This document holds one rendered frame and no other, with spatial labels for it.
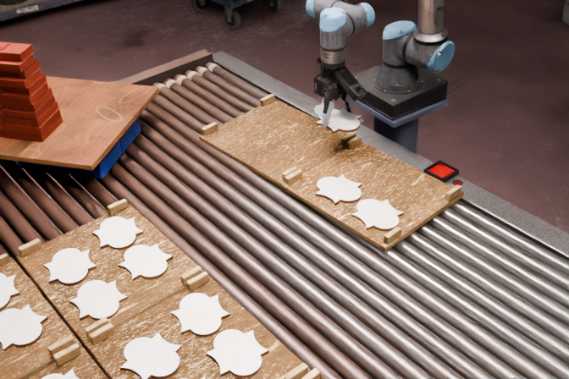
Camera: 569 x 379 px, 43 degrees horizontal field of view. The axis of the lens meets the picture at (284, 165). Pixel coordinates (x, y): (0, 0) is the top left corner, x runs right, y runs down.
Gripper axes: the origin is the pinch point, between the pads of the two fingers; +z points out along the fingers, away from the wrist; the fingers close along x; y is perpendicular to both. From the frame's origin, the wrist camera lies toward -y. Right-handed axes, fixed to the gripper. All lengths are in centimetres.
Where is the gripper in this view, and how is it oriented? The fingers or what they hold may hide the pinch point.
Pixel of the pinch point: (339, 120)
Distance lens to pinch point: 225.4
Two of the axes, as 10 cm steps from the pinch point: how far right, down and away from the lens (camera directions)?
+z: 0.5, 8.3, 5.6
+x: -7.3, 4.1, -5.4
